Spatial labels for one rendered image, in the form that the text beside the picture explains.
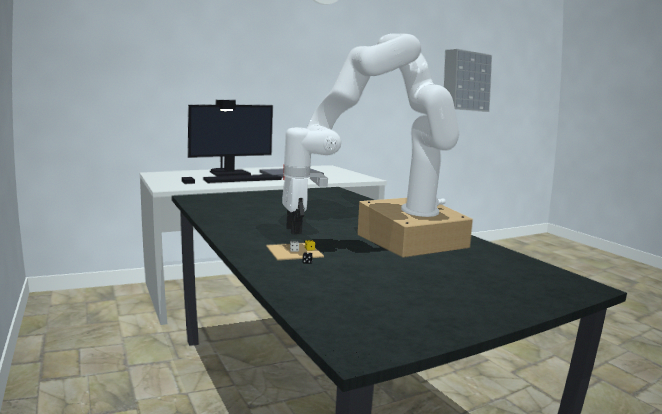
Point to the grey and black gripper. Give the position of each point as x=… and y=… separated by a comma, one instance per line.
x=295, y=195

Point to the beige square mat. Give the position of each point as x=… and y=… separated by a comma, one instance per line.
x=282, y=252

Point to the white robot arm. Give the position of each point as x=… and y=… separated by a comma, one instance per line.
x=424, y=97

